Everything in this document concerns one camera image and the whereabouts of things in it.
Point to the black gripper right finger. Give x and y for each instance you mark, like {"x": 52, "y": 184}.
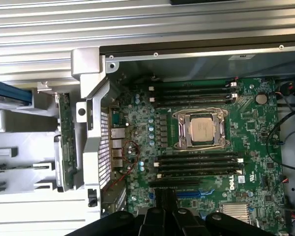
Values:
{"x": 184, "y": 223}

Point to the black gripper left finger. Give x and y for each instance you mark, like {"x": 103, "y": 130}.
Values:
{"x": 152, "y": 223}

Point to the green GPU card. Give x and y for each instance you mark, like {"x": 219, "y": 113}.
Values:
{"x": 67, "y": 142}

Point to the blue expansion slot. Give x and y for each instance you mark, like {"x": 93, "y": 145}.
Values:
{"x": 188, "y": 195}

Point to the long black expansion slot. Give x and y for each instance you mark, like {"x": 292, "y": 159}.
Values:
{"x": 174, "y": 184}

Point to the silver finned heatsink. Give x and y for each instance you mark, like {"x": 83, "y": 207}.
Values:
{"x": 234, "y": 212}

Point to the black RAM slot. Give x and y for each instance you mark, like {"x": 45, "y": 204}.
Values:
{"x": 191, "y": 97}
{"x": 199, "y": 155}
{"x": 194, "y": 102}
{"x": 199, "y": 174}
{"x": 191, "y": 87}
{"x": 194, "y": 92}
{"x": 199, "y": 161}
{"x": 199, "y": 167}

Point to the black case latch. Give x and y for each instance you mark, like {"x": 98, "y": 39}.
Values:
{"x": 92, "y": 197}

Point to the silver rear port block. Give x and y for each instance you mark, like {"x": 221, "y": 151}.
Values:
{"x": 117, "y": 147}

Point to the silver CPU in socket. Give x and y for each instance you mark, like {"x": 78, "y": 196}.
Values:
{"x": 183, "y": 130}

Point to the grey metal PC case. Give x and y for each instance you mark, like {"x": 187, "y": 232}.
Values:
{"x": 93, "y": 147}

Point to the green Dell motherboard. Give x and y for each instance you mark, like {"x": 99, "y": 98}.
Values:
{"x": 248, "y": 137}

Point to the white parts rack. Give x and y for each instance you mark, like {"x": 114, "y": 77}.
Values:
{"x": 34, "y": 137}

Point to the silver coin battery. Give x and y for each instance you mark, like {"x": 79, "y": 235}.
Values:
{"x": 261, "y": 98}

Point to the white label sticker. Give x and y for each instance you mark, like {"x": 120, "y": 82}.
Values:
{"x": 242, "y": 57}

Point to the disk with blue carrier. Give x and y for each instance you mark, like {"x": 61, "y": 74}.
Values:
{"x": 7, "y": 92}

